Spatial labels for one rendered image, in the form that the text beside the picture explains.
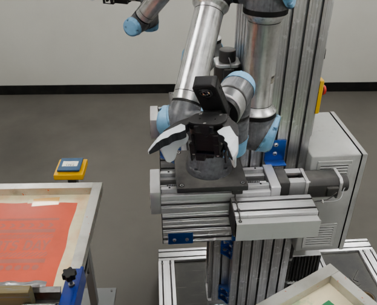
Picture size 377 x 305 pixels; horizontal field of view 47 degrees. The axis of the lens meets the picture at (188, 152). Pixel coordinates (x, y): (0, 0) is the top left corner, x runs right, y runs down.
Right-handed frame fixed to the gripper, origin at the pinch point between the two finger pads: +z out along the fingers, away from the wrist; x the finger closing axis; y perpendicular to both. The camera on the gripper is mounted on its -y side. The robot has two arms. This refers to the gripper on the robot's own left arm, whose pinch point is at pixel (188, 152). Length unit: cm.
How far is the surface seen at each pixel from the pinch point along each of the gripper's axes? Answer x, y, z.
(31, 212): 91, 60, -45
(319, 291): -18, 75, -44
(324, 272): -19, 72, -49
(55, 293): 55, 59, -11
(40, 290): 59, 58, -10
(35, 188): 95, 56, -55
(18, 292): 61, 54, -5
